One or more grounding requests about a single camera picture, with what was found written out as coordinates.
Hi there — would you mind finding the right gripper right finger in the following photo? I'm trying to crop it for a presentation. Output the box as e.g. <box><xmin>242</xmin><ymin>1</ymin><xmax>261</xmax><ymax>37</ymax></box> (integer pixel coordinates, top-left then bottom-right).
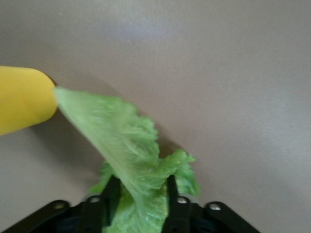
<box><xmin>162</xmin><ymin>174</ymin><xmax>260</xmax><ymax>233</ymax></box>

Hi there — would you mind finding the yellow mustard squeeze bottle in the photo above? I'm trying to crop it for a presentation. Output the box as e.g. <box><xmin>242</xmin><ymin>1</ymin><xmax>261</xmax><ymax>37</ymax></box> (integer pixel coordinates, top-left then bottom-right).
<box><xmin>0</xmin><ymin>65</ymin><xmax>59</xmax><ymax>136</ymax></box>

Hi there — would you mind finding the green lettuce leaf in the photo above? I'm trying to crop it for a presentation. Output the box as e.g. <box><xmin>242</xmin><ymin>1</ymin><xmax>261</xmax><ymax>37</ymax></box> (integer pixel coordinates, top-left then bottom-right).
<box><xmin>53</xmin><ymin>86</ymin><xmax>201</xmax><ymax>233</ymax></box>

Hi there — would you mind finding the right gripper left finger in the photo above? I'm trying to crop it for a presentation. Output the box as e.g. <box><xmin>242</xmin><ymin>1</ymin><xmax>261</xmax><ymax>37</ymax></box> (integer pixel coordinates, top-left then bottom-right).
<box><xmin>0</xmin><ymin>175</ymin><xmax>121</xmax><ymax>233</ymax></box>

